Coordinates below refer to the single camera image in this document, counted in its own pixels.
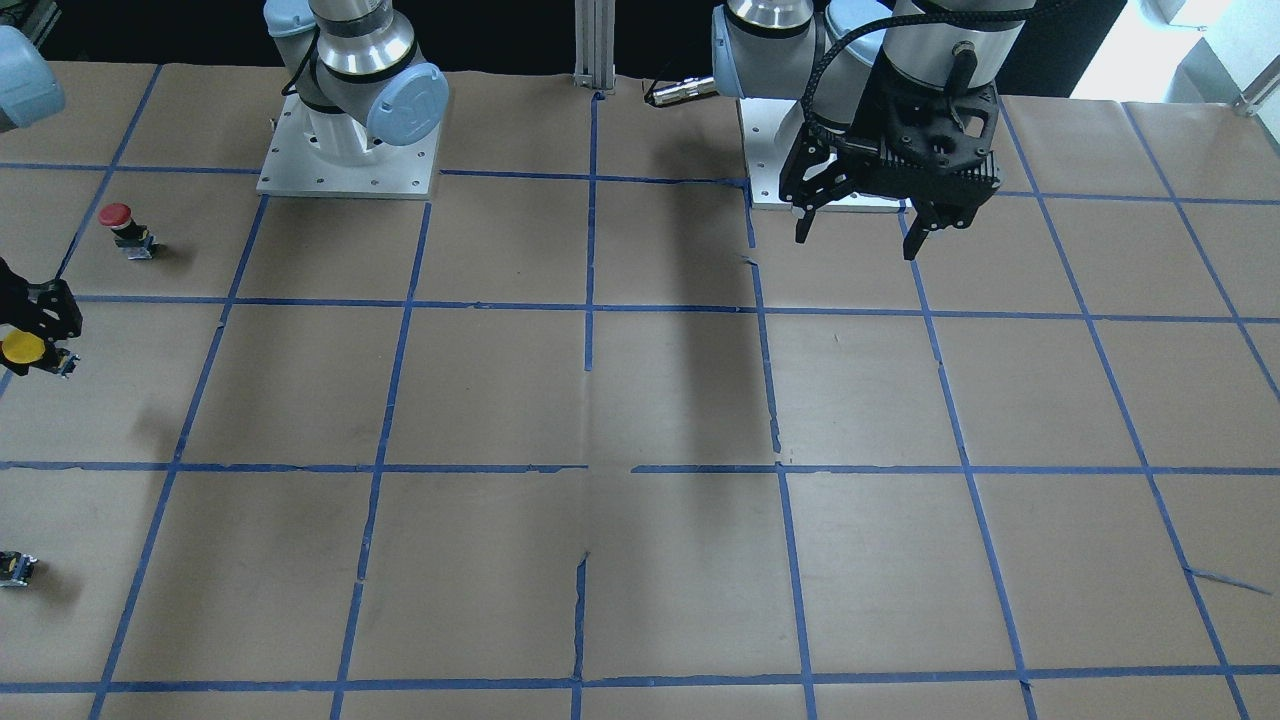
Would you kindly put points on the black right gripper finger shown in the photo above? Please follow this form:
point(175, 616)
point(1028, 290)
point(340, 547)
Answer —
point(58, 361)

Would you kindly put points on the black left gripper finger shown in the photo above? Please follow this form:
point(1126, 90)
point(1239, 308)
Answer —
point(929, 217)
point(805, 214)

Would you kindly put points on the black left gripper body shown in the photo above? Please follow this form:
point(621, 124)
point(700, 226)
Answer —
point(884, 112)

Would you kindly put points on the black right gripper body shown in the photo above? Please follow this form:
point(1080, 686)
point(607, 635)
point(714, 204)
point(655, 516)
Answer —
point(40, 312)

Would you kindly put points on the yellow push button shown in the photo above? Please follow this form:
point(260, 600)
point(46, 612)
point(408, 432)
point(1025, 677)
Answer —
point(21, 350)

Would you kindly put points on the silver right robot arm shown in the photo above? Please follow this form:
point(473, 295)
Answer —
point(361, 120)

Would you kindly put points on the red push button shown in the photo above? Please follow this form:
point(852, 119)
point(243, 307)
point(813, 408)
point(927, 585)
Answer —
point(133, 239)

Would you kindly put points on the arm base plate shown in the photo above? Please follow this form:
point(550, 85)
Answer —
point(331, 156)
point(769, 128)

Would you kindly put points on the aluminium frame post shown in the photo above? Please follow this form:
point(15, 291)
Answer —
point(593, 37)

